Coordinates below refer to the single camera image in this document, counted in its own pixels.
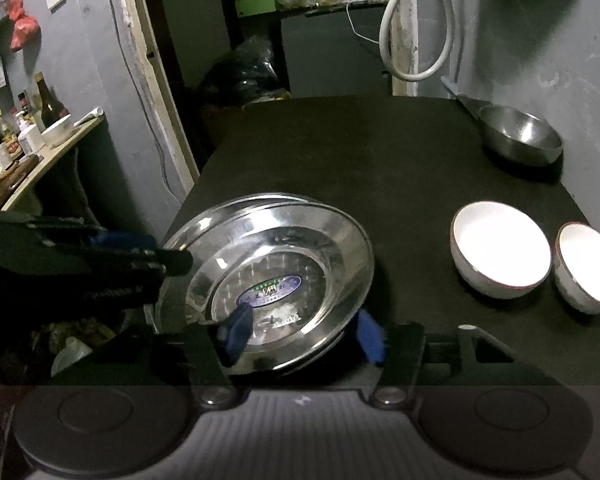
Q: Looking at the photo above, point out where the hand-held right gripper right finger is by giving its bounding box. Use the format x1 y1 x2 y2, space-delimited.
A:
357 309 556 408

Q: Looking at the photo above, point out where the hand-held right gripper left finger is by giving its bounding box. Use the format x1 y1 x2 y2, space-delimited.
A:
125 305 254 408

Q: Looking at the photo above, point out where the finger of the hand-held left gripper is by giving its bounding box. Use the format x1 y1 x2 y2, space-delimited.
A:
87 249 196 281
27 212 157 260

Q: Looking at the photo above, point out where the plain steel plate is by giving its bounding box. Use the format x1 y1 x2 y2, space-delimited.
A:
152 191 376 377

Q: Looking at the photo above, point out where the steel plate with blue sticker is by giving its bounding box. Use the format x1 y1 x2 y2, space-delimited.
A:
180 202 376 361

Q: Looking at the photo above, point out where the large white bowl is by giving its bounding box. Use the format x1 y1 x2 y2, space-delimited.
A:
450 201 552 301

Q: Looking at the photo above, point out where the small white bowl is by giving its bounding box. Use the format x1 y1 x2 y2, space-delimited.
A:
553 222 600 315

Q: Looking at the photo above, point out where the yellow container on shelf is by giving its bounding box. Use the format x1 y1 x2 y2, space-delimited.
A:
40 322 116 352

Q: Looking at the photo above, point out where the white plastic jug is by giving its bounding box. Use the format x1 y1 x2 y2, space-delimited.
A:
50 337 93 378

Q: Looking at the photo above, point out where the wooden cutting board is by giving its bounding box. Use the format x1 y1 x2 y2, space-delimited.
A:
0 155 41 211

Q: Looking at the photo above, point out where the white bowl with foot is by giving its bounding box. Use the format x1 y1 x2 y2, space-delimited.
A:
40 114 74 148

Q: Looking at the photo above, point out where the white tube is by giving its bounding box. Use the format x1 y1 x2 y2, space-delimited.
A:
75 106 104 126

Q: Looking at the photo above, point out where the white plastic bottle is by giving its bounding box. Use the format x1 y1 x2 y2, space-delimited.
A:
17 120 45 156

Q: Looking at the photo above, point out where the sauce bottle with yellow label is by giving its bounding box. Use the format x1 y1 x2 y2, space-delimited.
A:
0 110 23 161

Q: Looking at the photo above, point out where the tall dark glass bottle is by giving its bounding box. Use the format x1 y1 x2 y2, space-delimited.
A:
34 72 70 131

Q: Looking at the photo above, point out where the yellow plastic canister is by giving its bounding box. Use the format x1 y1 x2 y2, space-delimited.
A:
237 89 291 106

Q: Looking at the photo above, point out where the black plastic bag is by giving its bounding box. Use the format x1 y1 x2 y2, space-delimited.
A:
202 35 291 106

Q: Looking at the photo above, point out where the red plastic bag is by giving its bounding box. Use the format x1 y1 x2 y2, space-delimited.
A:
10 15 42 52
0 0 30 22

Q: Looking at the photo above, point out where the black cabinet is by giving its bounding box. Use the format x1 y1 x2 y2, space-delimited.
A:
280 5 393 98

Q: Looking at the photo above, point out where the green box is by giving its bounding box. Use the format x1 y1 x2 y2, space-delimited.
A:
236 0 281 17

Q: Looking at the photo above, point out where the wooden door frame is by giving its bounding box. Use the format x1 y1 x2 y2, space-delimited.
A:
389 0 422 97
117 0 201 196

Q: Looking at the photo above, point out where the dark wall cable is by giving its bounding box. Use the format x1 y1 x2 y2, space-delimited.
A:
97 0 173 193

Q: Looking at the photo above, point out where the thin white cable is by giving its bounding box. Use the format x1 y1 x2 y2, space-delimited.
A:
345 1 383 43

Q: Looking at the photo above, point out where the white hose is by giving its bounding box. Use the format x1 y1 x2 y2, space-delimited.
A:
379 0 456 82

